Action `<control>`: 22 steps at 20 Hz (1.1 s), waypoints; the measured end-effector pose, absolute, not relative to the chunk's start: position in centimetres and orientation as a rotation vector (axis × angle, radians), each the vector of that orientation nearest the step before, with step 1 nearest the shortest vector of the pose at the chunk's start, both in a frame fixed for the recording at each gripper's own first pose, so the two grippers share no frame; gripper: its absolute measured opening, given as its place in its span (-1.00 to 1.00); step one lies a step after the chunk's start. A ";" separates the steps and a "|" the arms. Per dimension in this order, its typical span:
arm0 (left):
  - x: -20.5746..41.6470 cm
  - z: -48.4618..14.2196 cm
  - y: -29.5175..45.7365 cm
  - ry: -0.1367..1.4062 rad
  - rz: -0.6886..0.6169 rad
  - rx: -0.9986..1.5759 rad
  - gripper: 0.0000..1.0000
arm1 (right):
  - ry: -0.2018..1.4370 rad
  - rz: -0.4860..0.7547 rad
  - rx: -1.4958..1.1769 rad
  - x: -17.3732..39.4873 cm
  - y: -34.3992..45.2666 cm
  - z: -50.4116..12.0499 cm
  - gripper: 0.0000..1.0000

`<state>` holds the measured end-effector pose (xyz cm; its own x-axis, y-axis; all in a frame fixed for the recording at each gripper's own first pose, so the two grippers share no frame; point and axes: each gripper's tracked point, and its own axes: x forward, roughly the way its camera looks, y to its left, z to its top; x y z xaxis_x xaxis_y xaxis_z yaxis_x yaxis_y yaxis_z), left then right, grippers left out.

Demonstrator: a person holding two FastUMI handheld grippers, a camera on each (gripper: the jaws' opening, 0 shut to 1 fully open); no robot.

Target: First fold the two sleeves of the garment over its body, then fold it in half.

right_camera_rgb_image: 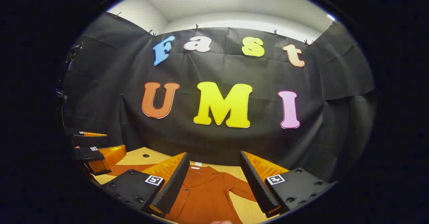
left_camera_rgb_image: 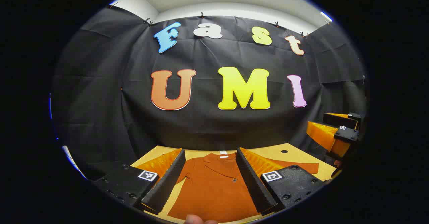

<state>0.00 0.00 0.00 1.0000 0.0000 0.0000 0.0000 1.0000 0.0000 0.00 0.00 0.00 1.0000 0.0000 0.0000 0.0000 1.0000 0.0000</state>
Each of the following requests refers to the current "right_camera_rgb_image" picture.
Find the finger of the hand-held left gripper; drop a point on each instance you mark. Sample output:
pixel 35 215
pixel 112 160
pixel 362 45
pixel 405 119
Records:
pixel 90 141
pixel 85 153

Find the row of black clips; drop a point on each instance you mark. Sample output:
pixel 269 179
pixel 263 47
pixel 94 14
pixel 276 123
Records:
pixel 196 26

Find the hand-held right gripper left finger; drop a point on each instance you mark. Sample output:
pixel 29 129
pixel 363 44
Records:
pixel 174 183

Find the black backdrop cloth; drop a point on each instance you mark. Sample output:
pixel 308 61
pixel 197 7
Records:
pixel 218 143

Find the orange knit garment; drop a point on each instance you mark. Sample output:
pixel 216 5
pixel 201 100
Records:
pixel 207 197

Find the ceiling light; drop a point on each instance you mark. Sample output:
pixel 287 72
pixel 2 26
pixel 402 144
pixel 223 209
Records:
pixel 330 17

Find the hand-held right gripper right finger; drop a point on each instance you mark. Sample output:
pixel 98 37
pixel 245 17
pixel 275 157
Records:
pixel 258 187

